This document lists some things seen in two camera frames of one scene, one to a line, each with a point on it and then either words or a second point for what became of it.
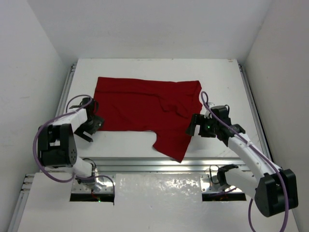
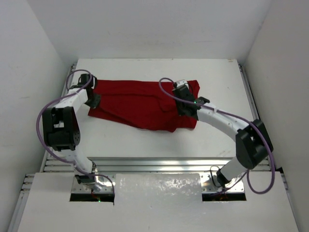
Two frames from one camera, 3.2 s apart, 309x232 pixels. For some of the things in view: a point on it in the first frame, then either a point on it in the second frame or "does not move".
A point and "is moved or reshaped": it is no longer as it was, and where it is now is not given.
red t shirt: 163,106 is moved or reshaped
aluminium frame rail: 166,164 does not move
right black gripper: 201,120 → 180,112
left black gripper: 94,123 → 94,101
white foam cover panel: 144,202 does not move
